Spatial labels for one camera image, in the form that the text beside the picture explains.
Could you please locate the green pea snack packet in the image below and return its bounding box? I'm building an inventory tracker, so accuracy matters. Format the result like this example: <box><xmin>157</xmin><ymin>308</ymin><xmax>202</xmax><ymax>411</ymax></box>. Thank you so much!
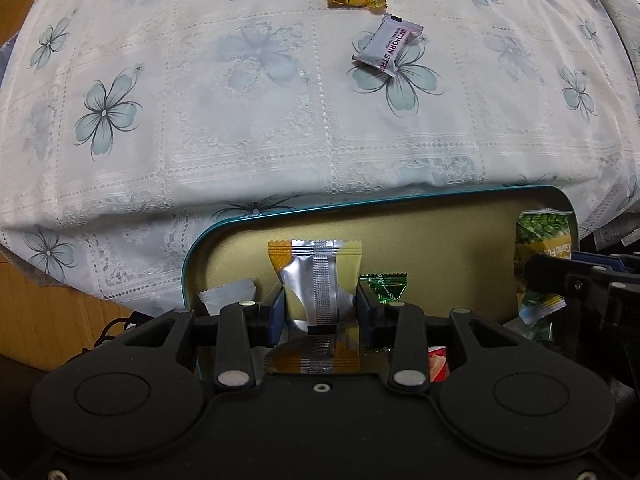
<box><xmin>513</xmin><ymin>209</ymin><xmax>572</xmax><ymax>342</ymax></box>

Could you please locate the red and white snack packet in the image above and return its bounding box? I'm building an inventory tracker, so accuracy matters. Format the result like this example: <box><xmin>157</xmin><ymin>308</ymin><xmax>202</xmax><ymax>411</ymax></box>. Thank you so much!
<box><xmin>427</xmin><ymin>344</ymin><xmax>451</xmax><ymax>385</ymax></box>

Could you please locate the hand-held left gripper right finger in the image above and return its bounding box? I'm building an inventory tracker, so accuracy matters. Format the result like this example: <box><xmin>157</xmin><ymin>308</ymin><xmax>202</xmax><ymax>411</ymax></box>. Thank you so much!
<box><xmin>356</xmin><ymin>284</ymin><xmax>551</xmax><ymax>395</ymax></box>

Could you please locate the white and pink snack packet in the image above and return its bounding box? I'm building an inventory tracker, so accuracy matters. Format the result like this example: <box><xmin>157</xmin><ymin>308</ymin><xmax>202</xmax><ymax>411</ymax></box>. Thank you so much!
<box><xmin>351</xmin><ymin>13</ymin><xmax>426</xmax><ymax>78</ymax></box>

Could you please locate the teal tin box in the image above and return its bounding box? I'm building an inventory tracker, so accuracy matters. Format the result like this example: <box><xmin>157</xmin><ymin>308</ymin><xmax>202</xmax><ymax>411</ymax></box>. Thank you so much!
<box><xmin>182</xmin><ymin>185</ymin><xmax>581</xmax><ymax>382</ymax></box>

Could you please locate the black cable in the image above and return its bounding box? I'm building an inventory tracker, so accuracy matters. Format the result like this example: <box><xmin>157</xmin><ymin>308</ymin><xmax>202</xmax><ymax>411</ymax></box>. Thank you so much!
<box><xmin>75</xmin><ymin>309</ymin><xmax>157</xmax><ymax>362</ymax></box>

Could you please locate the shiny dark green snack packet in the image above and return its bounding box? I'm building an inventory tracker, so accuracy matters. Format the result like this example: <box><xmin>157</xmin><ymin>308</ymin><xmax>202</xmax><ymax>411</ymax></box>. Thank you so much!
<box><xmin>358</xmin><ymin>272</ymin><xmax>409</xmax><ymax>307</ymax></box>

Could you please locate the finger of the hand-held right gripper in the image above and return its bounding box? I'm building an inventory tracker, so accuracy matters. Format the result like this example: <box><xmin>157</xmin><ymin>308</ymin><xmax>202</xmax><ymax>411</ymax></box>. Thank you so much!
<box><xmin>570</xmin><ymin>251</ymin><xmax>640</xmax><ymax>275</ymax></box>
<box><xmin>522</xmin><ymin>254</ymin><xmax>640</xmax><ymax>313</ymax></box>

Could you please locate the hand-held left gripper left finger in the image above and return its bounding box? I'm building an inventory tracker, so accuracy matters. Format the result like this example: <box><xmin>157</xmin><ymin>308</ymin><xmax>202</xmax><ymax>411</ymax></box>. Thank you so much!
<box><xmin>90</xmin><ymin>282</ymin><xmax>287</xmax><ymax>395</ymax></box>

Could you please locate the yellow and silver snack packet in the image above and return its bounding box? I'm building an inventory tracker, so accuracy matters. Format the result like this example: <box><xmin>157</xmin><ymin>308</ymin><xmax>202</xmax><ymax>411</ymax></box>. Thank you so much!
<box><xmin>266</xmin><ymin>239</ymin><xmax>364</xmax><ymax>376</ymax></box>

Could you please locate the plain white snack packet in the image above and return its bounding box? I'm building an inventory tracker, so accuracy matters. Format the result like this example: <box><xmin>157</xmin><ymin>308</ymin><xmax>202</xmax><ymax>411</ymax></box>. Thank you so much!
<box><xmin>197</xmin><ymin>279</ymin><xmax>257</xmax><ymax>317</ymax></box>

